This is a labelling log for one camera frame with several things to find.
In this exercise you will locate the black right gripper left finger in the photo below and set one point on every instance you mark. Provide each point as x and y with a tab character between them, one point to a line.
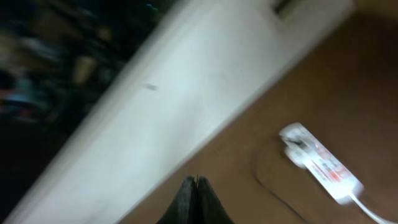
182	208

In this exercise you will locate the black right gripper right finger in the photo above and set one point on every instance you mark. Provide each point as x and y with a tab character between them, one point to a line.
211	209

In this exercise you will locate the white power strip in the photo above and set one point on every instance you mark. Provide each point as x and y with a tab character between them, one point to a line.
332	175

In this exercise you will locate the white USB charger plug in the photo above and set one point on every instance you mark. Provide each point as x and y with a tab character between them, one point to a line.
296	151

